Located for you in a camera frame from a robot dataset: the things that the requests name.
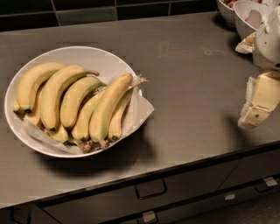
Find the dark right drawer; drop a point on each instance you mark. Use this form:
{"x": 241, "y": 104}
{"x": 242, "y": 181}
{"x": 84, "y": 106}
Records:
{"x": 251, "y": 168}

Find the dark drawer with handle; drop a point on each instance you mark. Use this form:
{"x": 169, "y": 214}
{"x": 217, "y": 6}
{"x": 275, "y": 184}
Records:
{"x": 168, "y": 196}

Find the large white bowl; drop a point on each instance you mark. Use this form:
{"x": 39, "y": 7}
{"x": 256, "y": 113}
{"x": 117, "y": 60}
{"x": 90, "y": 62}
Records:
{"x": 109, "y": 66}

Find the lower drawer with labels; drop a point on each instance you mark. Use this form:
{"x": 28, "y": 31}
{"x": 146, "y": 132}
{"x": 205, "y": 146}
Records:
{"x": 221, "y": 201}

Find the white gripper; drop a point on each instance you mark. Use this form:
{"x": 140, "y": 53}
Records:
{"x": 268, "y": 44}

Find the small hidden left banana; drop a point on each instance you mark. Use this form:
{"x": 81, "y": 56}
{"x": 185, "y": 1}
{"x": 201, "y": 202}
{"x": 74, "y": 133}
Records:
{"x": 34, "y": 117}

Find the white bowl with fruit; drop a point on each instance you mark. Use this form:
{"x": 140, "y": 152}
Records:
{"x": 225, "y": 8}

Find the white bowl back right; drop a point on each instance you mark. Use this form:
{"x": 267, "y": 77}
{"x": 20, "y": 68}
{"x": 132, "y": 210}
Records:
{"x": 249, "y": 14}

